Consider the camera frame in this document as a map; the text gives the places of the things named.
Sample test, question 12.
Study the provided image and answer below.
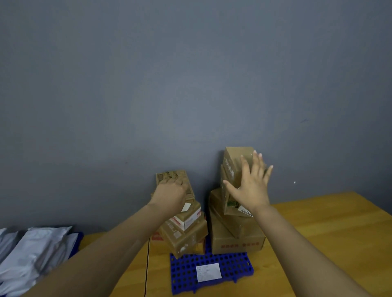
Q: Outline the person's right hand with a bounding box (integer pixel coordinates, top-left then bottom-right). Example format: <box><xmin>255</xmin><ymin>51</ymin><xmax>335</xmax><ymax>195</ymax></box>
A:
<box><xmin>223</xmin><ymin>151</ymin><xmax>274</xmax><ymax>214</ymax></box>

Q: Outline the person's left hand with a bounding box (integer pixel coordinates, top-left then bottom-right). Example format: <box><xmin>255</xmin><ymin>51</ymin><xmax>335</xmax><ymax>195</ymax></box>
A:
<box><xmin>149</xmin><ymin>177</ymin><xmax>190</xmax><ymax>219</ymax></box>

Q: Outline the small printed cardboard box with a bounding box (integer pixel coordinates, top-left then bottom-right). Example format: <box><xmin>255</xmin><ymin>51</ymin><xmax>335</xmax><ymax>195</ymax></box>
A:
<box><xmin>156</xmin><ymin>170</ymin><xmax>196</xmax><ymax>205</ymax></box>

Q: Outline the person's left forearm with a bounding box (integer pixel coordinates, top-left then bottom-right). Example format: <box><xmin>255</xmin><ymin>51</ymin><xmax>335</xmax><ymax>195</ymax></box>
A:
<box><xmin>22</xmin><ymin>202</ymin><xmax>167</xmax><ymax>297</ymax></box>

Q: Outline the person's right forearm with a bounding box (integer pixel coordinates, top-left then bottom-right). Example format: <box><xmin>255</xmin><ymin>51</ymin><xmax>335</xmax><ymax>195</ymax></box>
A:
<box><xmin>251</xmin><ymin>204</ymin><xmax>372</xmax><ymax>297</ymax></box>

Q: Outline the cardboard box with green sticker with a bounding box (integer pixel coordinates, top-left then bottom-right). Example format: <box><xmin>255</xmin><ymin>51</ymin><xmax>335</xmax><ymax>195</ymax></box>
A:
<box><xmin>220</xmin><ymin>165</ymin><xmax>255</xmax><ymax>218</ymax></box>

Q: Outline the small plain cardboard box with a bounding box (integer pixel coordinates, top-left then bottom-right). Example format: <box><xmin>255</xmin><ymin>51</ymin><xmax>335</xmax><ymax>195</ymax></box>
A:
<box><xmin>223</xmin><ymin>146</ymin><xmax>267</xmax><ymax>189</ymax></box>

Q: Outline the tilted brown cardboard box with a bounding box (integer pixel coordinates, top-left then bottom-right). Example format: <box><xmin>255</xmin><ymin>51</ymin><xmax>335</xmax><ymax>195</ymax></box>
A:
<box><xmin>209</xmin><ymin>188</ymin><xmax>261</xmax><ymax>239</ymax></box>

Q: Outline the cardboard box with red-white label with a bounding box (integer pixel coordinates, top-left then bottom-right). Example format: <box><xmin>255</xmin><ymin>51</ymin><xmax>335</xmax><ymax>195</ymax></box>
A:
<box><xmin>168</xmin><ymin>200</ymin><xmax>203</xmax><ymax>232</ymax></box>

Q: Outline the large cardboard box red lettering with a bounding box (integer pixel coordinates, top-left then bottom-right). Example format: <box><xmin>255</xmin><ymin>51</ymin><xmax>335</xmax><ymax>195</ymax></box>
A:
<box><xmin>209</xmin><ymin>207</ymin><xmax>266</xmax><ymax>255</ymax></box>

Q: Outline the taped brown cardboard box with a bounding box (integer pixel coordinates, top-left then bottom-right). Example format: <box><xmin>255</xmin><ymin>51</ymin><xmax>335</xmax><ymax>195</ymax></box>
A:
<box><xmin>157</xmin><ymin>212</ymin><xmax>209</xmax><ymax>259</ymax></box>

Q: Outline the flat cardboard box red print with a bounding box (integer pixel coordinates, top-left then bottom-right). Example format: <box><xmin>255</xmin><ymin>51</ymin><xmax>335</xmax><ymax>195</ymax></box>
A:
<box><xmin>149</xmin><ymin>231</ymin><xmax>206</xmax><ymax>255</ymax></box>

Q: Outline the blue plastic grid pallet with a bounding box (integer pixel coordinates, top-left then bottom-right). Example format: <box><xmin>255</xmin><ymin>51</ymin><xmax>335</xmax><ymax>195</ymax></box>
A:
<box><xmin>170</xmin><ymin>236</ymin><xmax>255</xmax><ymax>296</ymax></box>

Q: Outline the white paper slip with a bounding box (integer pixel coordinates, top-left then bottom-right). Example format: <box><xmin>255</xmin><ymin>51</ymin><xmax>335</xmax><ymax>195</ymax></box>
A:
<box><xmin>196</xmin><ymin>263</ymin><xmax>222</xmax><ymax>283</ymax></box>

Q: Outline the blue plastic pallet under bags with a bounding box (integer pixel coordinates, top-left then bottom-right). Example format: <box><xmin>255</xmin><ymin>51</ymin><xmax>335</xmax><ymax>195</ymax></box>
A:
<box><xmin>68</xmin><ymin>232</ymin><xmax>84</xmax><ymax>260</ymax></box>

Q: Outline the pile of grey mailer bags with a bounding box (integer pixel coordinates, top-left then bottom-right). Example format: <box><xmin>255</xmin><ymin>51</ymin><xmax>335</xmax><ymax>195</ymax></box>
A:
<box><xmin>0</xmin><ymin>226</ymin><xmax>79</xmax><ymax>297</ymax></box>

